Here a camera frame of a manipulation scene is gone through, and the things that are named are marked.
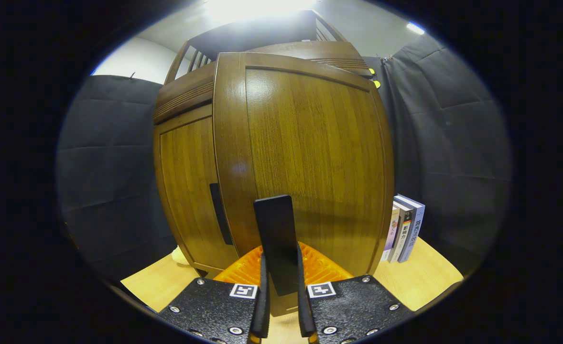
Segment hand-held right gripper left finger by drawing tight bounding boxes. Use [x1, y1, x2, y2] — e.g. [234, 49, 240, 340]
[160, 246, 271, 344]

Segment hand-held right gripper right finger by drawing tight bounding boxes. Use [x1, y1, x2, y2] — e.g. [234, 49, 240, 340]
[297, 243, 413, 344]

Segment wooden shoe cabinet door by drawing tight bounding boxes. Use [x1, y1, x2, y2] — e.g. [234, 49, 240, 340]
[213, 52, 395, 318]
[154, 115, 239, 273]

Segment wooden double-door shoe cabinet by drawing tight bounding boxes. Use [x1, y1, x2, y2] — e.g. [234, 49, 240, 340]
[153, 10, 375, 278]

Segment pale pink book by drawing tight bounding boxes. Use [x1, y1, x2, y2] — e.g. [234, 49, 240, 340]
[381, 205, 401, 262]

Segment black and white book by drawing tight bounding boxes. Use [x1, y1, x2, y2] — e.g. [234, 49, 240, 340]
[389, 201, 413, 263]

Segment blue grey book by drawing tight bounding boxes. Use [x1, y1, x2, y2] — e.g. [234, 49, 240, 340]
[397, 194, 426, 263]

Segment black backdrop cloth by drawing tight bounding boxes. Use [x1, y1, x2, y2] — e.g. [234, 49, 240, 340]
[56, 33, 511, 282]

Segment large ceiling light panel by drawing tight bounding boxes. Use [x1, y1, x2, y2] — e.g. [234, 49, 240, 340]
[205, 0, 318, 22]

